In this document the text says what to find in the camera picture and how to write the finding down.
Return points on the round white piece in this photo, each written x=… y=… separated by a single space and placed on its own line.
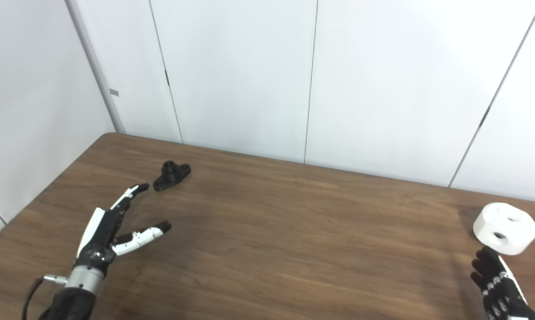
x=494 y=222

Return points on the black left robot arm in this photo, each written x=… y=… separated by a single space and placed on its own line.
x=78 y=293

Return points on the white and black right hand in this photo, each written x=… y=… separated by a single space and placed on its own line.
x=500 y=293

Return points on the black flanged holder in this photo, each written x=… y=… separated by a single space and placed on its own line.
x=171 y=177

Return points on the white and black left hand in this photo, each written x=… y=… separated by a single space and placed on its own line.
x=100 y=231

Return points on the grey wall corner trim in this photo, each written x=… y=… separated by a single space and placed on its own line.
x=96 y=66

